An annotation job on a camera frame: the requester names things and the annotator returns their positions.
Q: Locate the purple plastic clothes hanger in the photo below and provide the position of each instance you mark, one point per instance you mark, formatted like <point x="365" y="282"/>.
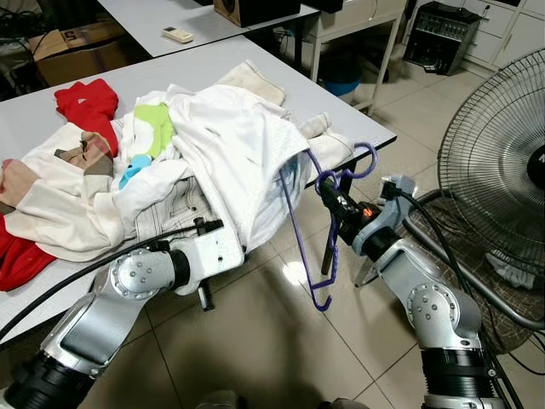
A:
<point x="373" y="160"/>

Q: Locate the large white shirt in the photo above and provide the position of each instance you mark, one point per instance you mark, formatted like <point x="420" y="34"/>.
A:
<point x="238" y="145"/>

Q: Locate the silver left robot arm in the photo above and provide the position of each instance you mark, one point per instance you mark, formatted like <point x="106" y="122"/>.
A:
<point x="102" y="315"/>

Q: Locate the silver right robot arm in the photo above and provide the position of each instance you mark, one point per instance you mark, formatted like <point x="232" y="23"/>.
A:
<point x="434" y="307"/>

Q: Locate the white rolled towel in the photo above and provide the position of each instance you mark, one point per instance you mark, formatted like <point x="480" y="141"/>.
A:
<point x="328" y="141"/>

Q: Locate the white garment with grey pattern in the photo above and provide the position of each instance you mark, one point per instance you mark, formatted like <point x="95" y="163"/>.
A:
<point x="170" y="209"/>

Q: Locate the blue plastic bin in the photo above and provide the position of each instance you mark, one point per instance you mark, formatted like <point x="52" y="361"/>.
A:
<point x="342" y="85"/>

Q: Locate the robot left leg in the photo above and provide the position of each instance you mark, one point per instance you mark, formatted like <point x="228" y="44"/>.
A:
<point x="220" y="400"/>

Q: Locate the robot leg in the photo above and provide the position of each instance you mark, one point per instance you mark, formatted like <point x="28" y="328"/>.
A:
<point x="220" y="400"/>
<point x="349" y="403"/>

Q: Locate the cream folded towel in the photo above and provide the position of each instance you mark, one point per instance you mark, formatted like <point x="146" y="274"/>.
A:
<point x="255" y="81"/>

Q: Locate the black standing fan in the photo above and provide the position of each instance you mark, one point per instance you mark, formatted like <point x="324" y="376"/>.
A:
<point x="494" y="170"/>

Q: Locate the small white cloth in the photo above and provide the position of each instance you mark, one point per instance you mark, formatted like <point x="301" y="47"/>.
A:
<point x="515" y="268"/>

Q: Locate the cream garment with brown print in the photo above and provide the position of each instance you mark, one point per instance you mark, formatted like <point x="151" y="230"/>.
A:
<point x="60" y="204"/>

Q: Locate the small white desk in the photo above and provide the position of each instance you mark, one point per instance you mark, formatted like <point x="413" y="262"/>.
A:
<point x="358" y="17"/>

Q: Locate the lime green and white garment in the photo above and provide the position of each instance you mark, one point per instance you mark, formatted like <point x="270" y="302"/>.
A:
<point x="153" y="128"/>

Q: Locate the robot right leg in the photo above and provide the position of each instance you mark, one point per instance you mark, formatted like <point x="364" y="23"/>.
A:
<point x="349" y="403"/>

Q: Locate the black electronic device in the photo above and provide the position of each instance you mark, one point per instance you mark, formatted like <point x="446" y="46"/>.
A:
<point x="434" y="38"/>

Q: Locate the brown checked cushion chair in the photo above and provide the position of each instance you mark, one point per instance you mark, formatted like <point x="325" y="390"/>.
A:
<point x="507" y="317"/>

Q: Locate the red crumpled garment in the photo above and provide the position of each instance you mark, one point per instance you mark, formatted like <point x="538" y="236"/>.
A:
<point x="85" y="106"/>
<point x="21" y="256"/>

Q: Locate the brown wooden speaker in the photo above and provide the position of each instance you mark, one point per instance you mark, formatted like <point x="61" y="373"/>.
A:
<point x="255" y="10"/>

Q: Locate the white table with black legs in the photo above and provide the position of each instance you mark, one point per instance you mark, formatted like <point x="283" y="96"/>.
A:
<point x="170" y="68"/>

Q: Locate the white remote control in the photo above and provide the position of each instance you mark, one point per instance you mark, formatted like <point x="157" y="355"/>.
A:
<point x="177" y="34"/>

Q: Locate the white drawer cabinet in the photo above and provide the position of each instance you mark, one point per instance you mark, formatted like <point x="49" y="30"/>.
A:
<point x="502" y="30"/>

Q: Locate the white table with remote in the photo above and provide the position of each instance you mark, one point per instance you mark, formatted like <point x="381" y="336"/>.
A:
<point x="136" y="21"/>

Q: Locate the open brown cardboard box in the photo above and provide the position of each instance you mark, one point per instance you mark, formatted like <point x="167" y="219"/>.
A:
<point x="81" y="55"/>

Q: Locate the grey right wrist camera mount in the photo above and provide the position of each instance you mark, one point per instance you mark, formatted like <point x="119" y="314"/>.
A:
<point x="392" y="213"/>

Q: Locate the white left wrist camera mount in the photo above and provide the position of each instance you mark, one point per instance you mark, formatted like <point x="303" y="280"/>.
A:
<point x="209" y="251"/>

